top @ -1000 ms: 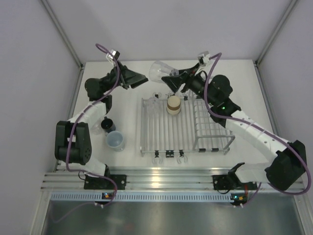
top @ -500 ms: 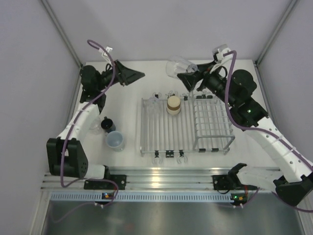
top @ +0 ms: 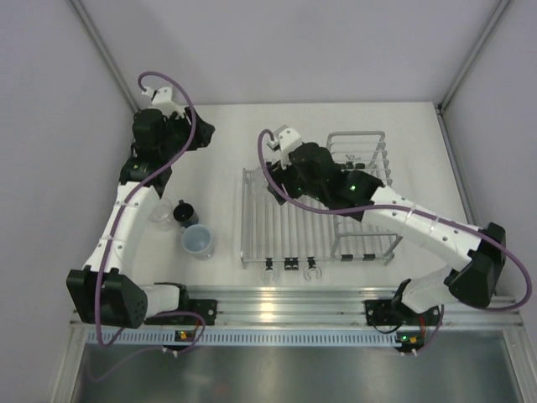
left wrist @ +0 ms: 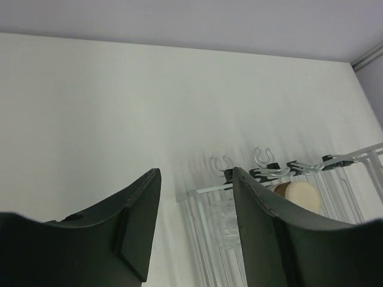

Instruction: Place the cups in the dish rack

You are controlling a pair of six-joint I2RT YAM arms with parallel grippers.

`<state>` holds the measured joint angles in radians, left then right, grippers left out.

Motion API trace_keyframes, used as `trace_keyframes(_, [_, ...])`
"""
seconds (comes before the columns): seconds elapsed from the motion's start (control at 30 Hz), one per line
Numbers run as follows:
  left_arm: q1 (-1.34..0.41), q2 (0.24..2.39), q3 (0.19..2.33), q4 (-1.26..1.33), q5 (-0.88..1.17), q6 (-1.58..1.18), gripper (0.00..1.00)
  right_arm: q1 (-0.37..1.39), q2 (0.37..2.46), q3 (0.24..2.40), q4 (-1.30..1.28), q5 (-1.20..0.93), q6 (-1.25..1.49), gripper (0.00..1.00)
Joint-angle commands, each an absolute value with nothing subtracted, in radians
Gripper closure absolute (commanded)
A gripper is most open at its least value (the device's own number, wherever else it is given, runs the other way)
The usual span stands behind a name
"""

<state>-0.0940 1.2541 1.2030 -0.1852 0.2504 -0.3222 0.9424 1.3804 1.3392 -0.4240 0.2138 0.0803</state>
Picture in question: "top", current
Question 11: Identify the aluminium frame post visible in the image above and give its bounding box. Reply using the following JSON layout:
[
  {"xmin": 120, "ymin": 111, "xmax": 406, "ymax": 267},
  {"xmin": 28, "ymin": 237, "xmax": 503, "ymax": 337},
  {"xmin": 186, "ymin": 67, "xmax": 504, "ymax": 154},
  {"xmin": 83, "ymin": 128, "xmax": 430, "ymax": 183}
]
[
  {"xmin": 66, "ymin": 0, "xmax": 140, "ymax": 113},
  {"xmin": 435, "ymin": 0, "xmax": 517, "ymax": 117}
]

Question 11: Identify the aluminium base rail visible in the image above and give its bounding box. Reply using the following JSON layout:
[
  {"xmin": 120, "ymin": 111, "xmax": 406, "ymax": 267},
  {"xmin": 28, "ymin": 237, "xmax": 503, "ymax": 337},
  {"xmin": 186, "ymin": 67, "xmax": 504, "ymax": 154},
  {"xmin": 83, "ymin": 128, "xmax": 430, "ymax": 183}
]
[{"xmin": 102, "ymin": 286, "xmax": 523, "ymax": 332}]

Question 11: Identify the dark blue ceramic mug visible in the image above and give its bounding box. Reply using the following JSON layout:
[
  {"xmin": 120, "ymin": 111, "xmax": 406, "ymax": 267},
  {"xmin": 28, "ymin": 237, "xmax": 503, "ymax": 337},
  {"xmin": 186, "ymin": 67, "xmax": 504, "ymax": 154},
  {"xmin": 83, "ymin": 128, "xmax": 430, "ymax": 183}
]
[{"xmin": 172, "ymin": 200, "xmax": 199, "ymax": 228}]

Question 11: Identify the silver flat dish rack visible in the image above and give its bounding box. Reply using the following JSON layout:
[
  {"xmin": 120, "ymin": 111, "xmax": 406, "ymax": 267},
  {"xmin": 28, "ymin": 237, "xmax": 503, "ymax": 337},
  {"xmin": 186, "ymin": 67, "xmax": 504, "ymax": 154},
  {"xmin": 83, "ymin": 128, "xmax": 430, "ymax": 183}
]
[{"xmin": 240, "ymin": 168, "xmax": 335, "ymax": 285}]

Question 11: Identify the aluminium frame post left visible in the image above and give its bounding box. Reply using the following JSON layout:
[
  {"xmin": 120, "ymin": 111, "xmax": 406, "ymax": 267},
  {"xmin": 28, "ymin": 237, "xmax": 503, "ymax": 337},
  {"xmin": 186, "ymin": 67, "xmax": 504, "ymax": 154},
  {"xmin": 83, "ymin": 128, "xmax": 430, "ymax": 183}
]
[{"xmin": 66, "ymin": 0, "xmax": 140, "ymax": 113}]

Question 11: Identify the silver upright plate rack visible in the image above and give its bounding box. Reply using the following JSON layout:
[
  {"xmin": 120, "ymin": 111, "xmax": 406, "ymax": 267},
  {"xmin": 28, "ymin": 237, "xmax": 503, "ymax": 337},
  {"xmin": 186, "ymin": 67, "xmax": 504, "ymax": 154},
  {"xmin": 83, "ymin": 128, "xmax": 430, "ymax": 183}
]
[{"xmin": 326, "ymin": 131, "xmax": 401, "ymax": 265}]

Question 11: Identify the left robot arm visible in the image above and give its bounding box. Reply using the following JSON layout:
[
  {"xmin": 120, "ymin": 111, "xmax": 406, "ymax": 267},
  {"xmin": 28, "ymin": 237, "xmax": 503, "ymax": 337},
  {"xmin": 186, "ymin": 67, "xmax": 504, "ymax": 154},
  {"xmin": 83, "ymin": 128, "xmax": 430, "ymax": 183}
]
[{"xmin": 66, "ymin": 107, "xmax": 215, "ymax": 328}]

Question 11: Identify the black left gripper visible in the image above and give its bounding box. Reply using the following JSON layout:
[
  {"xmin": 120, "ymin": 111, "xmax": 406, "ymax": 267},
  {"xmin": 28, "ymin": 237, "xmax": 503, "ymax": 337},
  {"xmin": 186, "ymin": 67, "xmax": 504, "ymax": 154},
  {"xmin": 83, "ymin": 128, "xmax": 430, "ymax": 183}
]
[{"xmin": 159, "ymin": 106, "xmax": 214, "ymax": 160}]

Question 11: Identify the perforated cable tray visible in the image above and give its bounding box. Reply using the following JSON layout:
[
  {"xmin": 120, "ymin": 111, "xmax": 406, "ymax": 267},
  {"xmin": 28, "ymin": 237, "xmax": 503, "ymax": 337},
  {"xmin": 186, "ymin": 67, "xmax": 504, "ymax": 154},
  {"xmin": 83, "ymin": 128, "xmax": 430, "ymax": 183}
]
[{"xmin": 86, "ymin": 329, "xmax": 404, "ymax": 349}]

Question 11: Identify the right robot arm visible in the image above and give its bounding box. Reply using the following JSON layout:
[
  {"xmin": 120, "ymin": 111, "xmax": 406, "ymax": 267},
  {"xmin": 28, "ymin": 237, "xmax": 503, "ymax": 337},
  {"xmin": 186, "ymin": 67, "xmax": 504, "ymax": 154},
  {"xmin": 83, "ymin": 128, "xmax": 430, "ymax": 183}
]
[{"xmin": 258, "ymin": 140, "xmax": 507, "ymax": 324}]

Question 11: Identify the aluminium frame post right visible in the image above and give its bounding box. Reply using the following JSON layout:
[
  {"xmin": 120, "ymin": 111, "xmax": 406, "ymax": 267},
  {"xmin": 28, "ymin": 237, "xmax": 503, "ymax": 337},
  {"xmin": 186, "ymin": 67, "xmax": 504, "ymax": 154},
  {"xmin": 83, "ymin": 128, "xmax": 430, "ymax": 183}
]
[{"xmin": 435, "ymin": 0, "xmax": 517, "ymax": 117}]

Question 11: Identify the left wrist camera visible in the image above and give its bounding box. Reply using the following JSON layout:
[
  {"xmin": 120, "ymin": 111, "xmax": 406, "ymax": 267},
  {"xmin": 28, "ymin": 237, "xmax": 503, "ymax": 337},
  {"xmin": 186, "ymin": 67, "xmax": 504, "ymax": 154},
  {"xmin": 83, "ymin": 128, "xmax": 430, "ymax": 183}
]
[{"xmin": 142, "ymin": 86, "xmax": 184, "ymax": 118}]

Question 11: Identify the light blue ceramic mug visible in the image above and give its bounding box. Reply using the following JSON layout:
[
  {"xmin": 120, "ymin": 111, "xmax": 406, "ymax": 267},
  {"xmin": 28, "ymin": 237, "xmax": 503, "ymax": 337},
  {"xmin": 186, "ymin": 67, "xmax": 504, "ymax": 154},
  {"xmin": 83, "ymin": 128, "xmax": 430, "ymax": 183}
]
[{"xmin": 180, "ymin": 224, "xmax": 215, "ymax": 260}]

